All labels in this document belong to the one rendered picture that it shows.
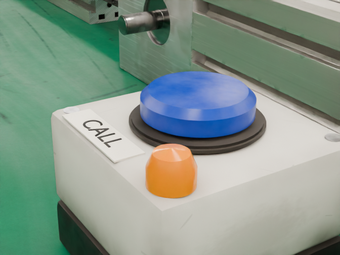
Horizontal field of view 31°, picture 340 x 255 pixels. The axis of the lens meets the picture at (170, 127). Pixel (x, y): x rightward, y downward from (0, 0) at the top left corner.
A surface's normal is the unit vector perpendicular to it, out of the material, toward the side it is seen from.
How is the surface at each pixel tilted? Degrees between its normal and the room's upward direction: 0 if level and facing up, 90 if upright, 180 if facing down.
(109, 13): 90
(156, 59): 90
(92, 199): 90
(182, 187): 90
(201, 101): 3
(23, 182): 0
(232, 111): 44
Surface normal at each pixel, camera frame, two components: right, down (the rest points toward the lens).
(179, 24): -0.84, 0.22
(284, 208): 0.54, 0.37
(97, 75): 0.01, -0.90
